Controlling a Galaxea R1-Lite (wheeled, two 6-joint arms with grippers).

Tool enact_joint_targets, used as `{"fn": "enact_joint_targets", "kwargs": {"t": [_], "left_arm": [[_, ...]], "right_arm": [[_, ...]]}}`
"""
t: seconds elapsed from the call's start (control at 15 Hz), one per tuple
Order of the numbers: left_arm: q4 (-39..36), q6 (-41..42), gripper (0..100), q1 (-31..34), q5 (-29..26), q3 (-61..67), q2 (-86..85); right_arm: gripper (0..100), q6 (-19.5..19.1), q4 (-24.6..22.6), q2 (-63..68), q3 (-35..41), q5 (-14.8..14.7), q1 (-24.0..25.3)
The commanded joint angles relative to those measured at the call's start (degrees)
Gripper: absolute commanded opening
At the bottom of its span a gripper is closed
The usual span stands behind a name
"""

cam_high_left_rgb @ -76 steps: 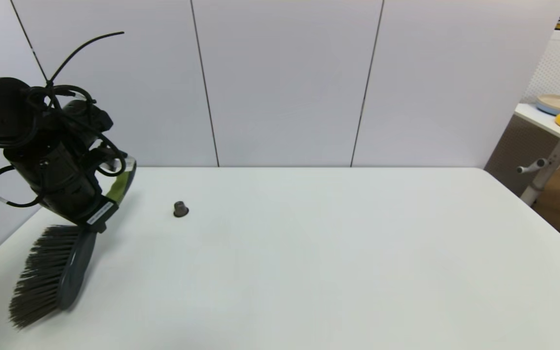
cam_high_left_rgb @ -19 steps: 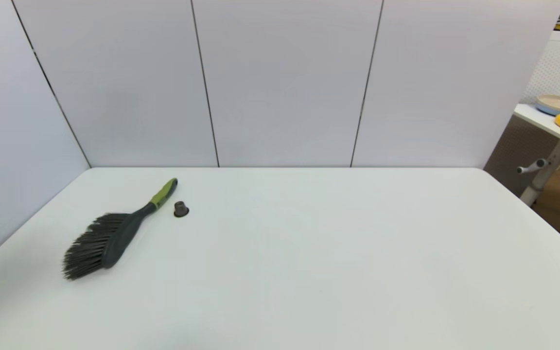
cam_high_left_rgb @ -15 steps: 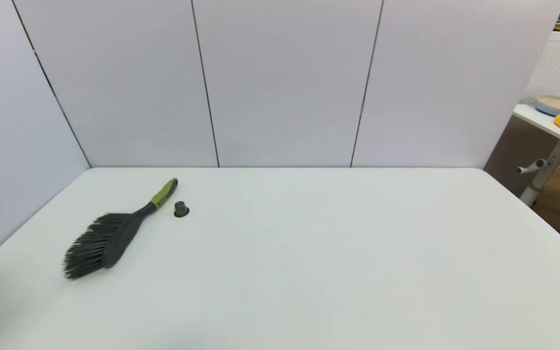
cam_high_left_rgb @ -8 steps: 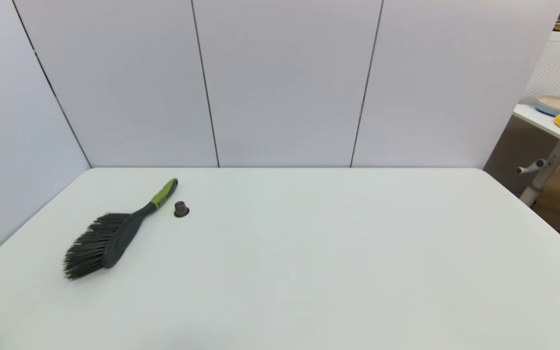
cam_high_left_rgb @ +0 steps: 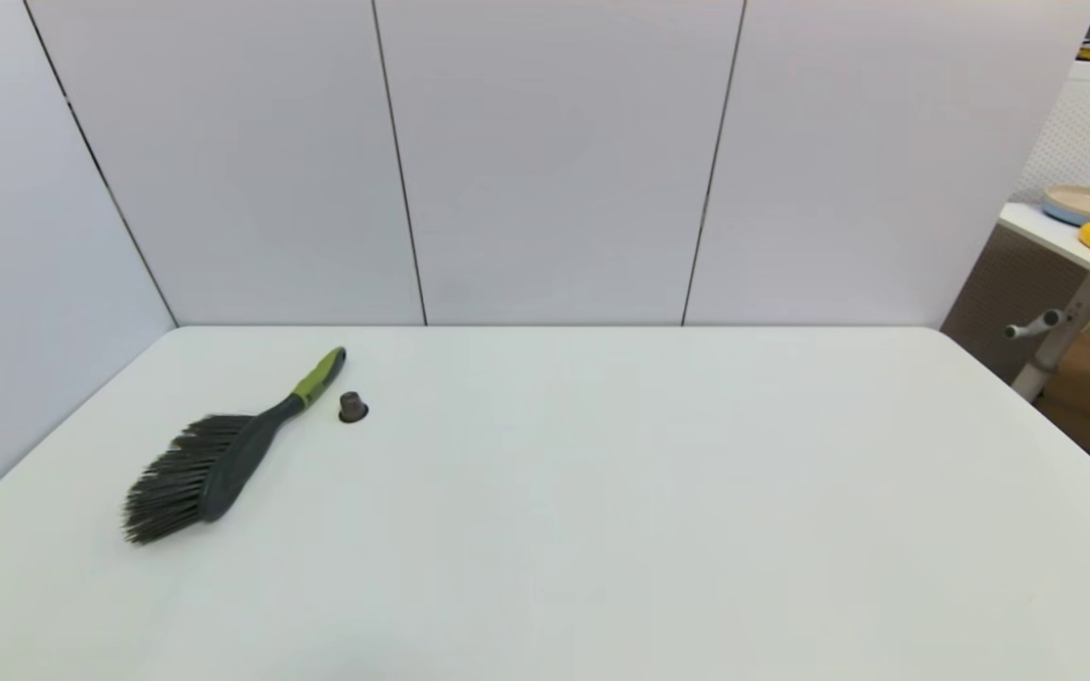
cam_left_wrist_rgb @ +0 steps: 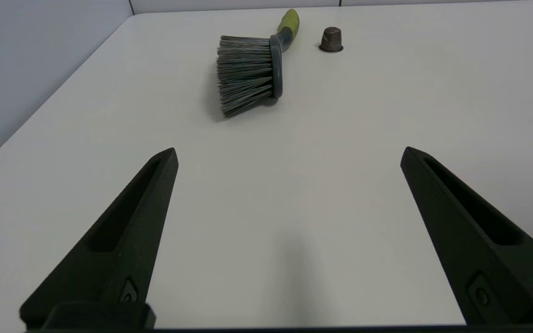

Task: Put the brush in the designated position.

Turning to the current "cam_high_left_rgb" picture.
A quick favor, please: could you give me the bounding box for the grey brush with green handle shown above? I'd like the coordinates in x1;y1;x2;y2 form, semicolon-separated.
122;346;349;548

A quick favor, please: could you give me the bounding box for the white side table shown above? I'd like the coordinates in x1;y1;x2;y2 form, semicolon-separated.
997;201;1090;404

